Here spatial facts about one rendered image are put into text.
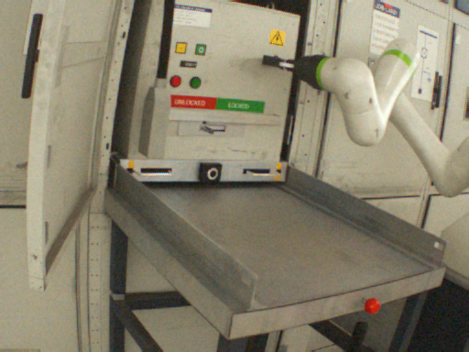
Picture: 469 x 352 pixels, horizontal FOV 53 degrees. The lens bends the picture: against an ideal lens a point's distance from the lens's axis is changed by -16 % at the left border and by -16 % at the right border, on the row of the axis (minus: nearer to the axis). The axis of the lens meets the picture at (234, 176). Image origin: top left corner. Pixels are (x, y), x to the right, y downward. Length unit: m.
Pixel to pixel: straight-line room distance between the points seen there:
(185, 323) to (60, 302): 0.45
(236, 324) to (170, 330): 0.85
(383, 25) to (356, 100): 0.66
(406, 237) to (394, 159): 0.72
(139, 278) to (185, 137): 0.43
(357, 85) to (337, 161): 0.60
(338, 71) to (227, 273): 0.56
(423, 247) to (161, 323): 0.86
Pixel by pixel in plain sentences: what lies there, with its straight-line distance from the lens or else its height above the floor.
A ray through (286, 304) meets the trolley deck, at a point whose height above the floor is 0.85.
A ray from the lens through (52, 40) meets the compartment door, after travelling 0.77.
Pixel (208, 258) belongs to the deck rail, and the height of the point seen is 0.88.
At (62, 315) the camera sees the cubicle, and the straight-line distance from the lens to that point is 1.55.
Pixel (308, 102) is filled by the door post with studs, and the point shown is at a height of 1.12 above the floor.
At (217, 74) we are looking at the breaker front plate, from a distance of 1.52.
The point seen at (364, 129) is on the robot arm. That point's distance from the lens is 1.30.
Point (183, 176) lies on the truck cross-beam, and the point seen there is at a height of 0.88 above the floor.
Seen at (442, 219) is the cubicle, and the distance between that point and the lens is 2.44.
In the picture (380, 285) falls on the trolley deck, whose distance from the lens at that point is 1.10.
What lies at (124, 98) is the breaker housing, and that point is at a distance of 1.52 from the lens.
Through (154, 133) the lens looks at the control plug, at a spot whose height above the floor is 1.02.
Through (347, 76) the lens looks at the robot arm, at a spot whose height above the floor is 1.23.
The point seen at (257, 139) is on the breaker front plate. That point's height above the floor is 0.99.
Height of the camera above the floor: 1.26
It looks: 14 degrees down
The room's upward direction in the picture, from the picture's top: 9 degrees clockwise
